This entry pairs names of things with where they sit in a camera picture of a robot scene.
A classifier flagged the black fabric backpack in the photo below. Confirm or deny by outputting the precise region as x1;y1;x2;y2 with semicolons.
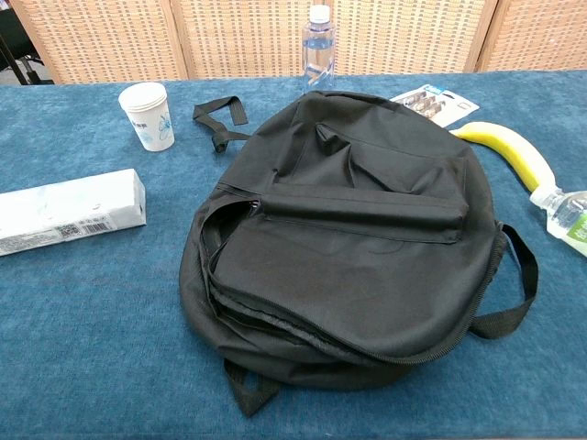
178;90;540;418

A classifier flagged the clear water bottle white cap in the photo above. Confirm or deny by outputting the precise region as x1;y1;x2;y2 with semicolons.
301;4;338;95

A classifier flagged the white paper cup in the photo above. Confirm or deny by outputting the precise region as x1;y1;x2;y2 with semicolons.
117;82;176;153

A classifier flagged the blister card with clips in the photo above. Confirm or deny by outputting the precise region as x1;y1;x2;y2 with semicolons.
389;82;481;128

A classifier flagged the wicker folding screen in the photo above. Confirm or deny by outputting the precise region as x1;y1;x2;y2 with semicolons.
8;0;587;86

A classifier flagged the yellow banana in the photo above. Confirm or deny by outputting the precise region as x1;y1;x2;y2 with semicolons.
449;121;557;193

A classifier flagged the blue tablecloth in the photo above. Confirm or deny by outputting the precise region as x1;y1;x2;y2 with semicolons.
0;68;587;440

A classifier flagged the green label plastic bottle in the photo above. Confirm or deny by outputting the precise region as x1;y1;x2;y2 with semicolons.
529;185;587;259

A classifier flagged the black tripod stand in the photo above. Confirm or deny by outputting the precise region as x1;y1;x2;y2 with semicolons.
0;36;46;86

